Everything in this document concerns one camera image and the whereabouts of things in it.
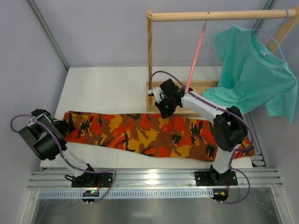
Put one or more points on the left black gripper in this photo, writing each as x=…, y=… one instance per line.
x=64, y=127

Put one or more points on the orange camouflage trousers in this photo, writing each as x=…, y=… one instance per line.
x=146, y=134

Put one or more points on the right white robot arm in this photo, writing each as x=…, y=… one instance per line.
x=229, y=128

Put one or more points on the light blue wire hanger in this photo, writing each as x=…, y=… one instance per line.
x=273, y=32

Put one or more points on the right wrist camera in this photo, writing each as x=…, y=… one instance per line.
x=157, y=93

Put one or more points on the slotted cable duct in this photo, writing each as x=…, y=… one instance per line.
x=126, y=194

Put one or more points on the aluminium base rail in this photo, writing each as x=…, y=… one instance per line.
x=138, y=178

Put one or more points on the pink plastic hanger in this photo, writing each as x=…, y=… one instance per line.
x=195, y=58

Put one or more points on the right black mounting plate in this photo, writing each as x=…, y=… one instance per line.
x=211, y=178

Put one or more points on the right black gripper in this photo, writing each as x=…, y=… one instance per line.
x=165, y=108

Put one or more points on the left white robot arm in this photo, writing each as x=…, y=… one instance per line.
x=46, y=138

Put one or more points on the black mounting plate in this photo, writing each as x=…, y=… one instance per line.
x=211, y=178
x=102, y=180

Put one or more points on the teal t-shirt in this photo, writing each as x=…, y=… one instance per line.
x=251, y=76

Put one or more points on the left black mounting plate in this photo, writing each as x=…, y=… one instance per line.
x=102, y=180

